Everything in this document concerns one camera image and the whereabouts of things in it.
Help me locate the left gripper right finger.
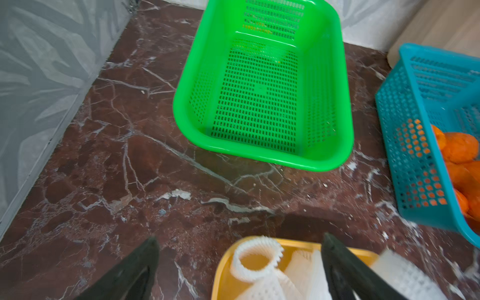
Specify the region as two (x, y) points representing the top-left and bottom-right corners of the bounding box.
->
(321, 233), (405, 300)

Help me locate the teal plastic basket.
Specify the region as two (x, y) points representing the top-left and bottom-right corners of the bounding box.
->
(375, 43), (480, 246)

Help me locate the green plastic basket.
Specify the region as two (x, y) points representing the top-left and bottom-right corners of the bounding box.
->
(173, 1), (355, 172)

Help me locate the netted orange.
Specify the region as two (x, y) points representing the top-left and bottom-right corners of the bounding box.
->
(431, 125), (480, 164)

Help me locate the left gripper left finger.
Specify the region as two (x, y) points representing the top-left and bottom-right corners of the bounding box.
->
(76, 236), (160, 300)

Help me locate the potted white flower plant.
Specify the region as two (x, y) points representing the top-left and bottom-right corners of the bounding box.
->
(387, 0), (480, 68)

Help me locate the yellow plastic tray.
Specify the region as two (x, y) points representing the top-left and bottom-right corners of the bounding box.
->
(210, 235), (380, 300)

